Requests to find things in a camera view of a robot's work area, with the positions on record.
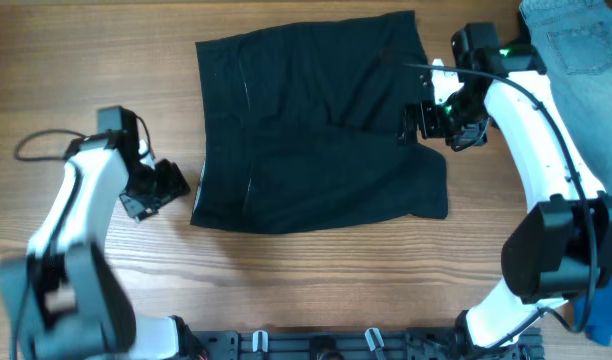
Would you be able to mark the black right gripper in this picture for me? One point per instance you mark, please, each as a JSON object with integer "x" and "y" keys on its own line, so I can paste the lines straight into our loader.
{"x": 434, "y": 127}

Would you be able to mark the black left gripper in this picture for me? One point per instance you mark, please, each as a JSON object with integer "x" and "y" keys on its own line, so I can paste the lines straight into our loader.
{"x": 176, "y": 186}

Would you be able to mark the black shorts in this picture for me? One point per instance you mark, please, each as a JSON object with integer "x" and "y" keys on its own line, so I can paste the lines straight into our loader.
{"x": 301, "y": 123}

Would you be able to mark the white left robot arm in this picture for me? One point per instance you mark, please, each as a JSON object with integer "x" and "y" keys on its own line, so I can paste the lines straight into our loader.
{"x": 62, "y": 298}

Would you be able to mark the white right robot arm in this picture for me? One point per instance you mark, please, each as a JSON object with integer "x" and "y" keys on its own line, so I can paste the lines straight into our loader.
{"x": 561, "y": 252}

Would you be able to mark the light blue jeans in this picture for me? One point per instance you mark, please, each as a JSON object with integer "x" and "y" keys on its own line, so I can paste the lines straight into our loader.
{"x": 574, "y": 39}

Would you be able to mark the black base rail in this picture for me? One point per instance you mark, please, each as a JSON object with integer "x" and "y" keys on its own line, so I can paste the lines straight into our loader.
{"x": 409, "y": 344}

